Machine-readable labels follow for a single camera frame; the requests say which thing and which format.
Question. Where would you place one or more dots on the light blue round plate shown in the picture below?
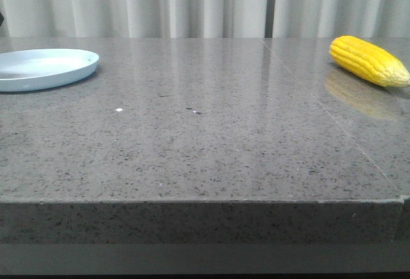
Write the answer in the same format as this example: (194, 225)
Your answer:
(39, 69)

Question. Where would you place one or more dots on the yellow corn cob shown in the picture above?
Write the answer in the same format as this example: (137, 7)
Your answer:
(369, 62)

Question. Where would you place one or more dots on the grey pleated curtain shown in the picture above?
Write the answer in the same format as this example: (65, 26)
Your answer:
(205, 18)

